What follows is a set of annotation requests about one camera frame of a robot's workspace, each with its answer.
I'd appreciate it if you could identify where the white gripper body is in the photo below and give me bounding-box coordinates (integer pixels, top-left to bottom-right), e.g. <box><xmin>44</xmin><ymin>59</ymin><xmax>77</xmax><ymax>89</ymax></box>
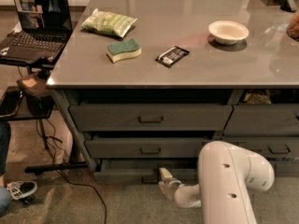
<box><xmin>158</xmin><ymin>178</ymin><xmax>182</xmax><ymax>201</ymax></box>

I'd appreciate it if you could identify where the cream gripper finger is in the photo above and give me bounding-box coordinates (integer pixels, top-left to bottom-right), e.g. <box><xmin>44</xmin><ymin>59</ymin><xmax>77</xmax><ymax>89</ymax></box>
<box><xmin>159</xmin><ymin>167</ymin><xmax>173</xmax><ymax>182</ymax></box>

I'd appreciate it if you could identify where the grey drawer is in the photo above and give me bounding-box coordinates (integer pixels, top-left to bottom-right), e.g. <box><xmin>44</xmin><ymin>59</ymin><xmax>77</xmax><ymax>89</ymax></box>
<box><xmin>222</xmin><ymin>137</ymin><xmax>299</xmax><ymax>158</ymax></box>
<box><xmin>224</xmin><ymin>105</ymin><xmax>299</xmax><ymax>136</ymax></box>
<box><xmin>85</xmin><ymin>137</ymin><xmax>209</xmax><ymax>159</ymax></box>
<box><xmin>69</xmin><ymin>104</ymin><xmax>232</xmax><ymax>132</ymax></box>
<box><xmin>271</xmin><ymin>161</ymin><xmax>299</xmax><ymax>177</ymax></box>
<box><xmin>94</xmin><ymin>158</ymin><xmax>198</xmax><ymax>185</ymax></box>

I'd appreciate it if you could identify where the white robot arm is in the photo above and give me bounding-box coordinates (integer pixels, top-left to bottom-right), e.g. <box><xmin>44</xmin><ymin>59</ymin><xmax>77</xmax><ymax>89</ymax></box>
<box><xmin>159</xmin><ymin>141</ymin><xmax>275</xmax><ymax>224</ymax></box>

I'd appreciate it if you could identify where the black snack bar wrapper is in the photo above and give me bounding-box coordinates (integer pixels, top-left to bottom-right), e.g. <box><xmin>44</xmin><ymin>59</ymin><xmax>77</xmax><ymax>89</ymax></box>
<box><xmin>155</xmin><ymin>46</ymin><xmax>190</xmax><ymax>68</ymax></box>

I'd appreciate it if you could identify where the green yellow sponge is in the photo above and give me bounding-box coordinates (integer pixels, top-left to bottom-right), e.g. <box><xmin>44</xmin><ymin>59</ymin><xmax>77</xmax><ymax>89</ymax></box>
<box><xmin>107</xmin><ymin>38</ymin><xmax>142</xmax><ymax>63</ymax></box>

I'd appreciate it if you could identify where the black white sneaker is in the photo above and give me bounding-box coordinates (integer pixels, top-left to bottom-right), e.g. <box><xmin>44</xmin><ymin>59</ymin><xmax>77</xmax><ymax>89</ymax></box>
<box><xmin>7</xmin><ymin>181</ymin><xmax>37</xmax><ymax>204</ymax></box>

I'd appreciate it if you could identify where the black device with sticker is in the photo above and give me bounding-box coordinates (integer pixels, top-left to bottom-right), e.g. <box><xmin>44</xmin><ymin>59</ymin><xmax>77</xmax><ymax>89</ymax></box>
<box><xmin>17</xmin><ymin>72</ymin><xmax>54</xmax><ymax>116</ymax></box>

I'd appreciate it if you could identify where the white bowl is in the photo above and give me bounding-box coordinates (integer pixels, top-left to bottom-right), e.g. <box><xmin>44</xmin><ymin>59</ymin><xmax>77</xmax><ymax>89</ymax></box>
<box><xmin>208</xmin><ymin>21</ymin><xmax>249</xmax><ymax>46</ymax></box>

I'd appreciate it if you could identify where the black laptop stand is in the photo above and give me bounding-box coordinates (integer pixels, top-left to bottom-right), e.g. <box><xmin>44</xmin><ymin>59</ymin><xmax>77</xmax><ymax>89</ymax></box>
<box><xmin>0</xmin><ymin>58</ymin><xmax>89</xmax><ymax>175</ymax></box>

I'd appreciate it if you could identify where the blue jeans leg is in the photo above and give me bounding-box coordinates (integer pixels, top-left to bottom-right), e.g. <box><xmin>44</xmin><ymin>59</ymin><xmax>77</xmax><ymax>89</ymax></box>
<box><xmin>0</xmin><ymin>121</ymin><xmax>11</xmax><ymax>217</ymax></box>

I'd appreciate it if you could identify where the green chip bag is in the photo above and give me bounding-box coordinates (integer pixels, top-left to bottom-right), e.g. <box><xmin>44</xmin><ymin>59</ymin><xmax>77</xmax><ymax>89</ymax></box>
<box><xmin>81</xmin><ymin>8</ymin><xmax>136</xmax><ymax>38</ymax></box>

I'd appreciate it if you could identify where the black tablet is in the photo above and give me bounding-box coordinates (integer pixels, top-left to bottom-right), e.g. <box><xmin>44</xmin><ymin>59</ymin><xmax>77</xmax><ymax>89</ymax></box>
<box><xmin>0</xmin><ymin>87</ymin><xmax>23</xmax><ymax>119</ymax></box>

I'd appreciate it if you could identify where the black laptop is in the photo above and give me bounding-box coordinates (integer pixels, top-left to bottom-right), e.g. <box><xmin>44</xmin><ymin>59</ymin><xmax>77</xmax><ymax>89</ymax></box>
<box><xmin>0</xmin><ymin>0</ymin><xmax>73</xmax><ymax>65</ymax></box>

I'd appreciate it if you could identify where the grey metal cabinet frame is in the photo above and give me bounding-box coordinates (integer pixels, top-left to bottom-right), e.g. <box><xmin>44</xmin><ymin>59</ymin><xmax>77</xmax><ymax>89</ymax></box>
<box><xmin>53</xmin><ymin>89</ymin><xmax>299</xmax><ymax>176</ymax></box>

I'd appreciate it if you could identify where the black power cable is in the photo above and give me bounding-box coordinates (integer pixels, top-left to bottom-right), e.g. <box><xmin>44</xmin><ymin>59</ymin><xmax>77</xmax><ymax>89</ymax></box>
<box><xmin>36</xmin><ymin>119</ymin><xmax>108</xmax><ymax>224</ymax></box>

